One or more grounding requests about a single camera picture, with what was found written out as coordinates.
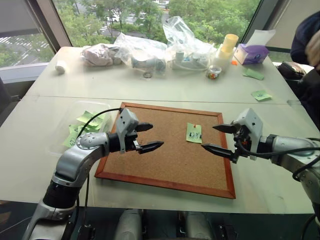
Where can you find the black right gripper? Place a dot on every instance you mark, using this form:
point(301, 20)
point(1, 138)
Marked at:
point(241, 140)

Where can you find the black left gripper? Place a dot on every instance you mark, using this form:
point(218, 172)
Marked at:
point(131, 144)

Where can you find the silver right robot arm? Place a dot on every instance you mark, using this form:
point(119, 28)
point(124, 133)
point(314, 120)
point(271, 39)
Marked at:
point(295, 147)

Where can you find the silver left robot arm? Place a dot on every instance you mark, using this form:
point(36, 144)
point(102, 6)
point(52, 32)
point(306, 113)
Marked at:
point(75, 160)

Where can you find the green sticky note with drawing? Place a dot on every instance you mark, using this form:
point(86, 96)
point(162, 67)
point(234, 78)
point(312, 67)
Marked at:
point(193, 136)

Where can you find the wood framed cork board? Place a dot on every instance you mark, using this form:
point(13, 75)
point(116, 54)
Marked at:
point(170, 160)

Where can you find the green note with blue scribble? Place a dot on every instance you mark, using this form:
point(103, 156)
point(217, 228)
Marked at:
point(261, 95)

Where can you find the clear cup of coloured pins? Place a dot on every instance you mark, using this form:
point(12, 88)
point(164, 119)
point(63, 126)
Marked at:
point(213, 72)

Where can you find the green sticky note pad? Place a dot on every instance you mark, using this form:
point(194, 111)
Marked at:
point(253, 73)

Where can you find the person's bare hand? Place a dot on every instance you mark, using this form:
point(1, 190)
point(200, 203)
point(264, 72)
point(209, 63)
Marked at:
point(314, 51)

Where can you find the small orange object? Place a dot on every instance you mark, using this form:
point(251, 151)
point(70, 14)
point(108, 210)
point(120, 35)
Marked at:
point(234, 62)

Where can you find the white cup stack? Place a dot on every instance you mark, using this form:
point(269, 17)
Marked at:
point(222, 60)

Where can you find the clear bag with grey items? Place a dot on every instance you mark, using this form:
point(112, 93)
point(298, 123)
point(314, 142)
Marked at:
point(143, 56)

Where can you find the white power strip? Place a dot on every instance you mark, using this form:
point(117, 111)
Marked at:
point(187, 63)

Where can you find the grey rounded shape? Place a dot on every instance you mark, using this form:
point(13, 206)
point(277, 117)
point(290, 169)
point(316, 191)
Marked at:
point(128, 225)
point(197, 225)

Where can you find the purple tissue box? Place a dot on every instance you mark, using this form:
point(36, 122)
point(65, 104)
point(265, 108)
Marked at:
point(251, 53)

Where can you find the clear plastic tray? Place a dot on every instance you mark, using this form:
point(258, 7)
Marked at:
point(57, 148)

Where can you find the plastic bag with pink contents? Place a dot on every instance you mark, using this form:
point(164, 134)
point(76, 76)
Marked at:
point(97, 56)

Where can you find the pale yellow paper cup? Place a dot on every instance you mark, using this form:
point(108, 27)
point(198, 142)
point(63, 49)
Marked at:
point(230, 43)

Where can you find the black bag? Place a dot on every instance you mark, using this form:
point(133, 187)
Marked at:
point(291, 71)

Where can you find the large clear plastic bag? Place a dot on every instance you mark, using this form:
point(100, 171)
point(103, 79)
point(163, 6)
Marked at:
point(182, 35)

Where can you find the white tape roll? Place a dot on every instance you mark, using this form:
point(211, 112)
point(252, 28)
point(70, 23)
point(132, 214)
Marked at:
point(60, 67)

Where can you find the person in dark clothes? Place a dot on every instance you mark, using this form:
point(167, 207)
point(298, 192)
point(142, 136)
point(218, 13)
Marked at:
point(303, 32)

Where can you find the black chair backrest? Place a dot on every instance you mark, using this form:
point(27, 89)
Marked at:
point(5, 97)

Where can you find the grey window blind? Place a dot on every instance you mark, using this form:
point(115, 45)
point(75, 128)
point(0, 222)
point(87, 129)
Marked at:
point(17, 15)

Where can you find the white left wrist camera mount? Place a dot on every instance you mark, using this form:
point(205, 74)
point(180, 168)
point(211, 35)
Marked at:
point(126, 122)

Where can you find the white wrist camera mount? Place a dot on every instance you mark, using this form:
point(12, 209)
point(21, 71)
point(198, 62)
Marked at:
point(252, 122)
point(126, 122)

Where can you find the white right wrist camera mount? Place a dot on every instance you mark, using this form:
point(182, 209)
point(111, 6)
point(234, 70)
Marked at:
point(252, 122)

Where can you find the dark window frame post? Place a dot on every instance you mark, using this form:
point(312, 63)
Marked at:
point(53, 22)
point(252, 22)

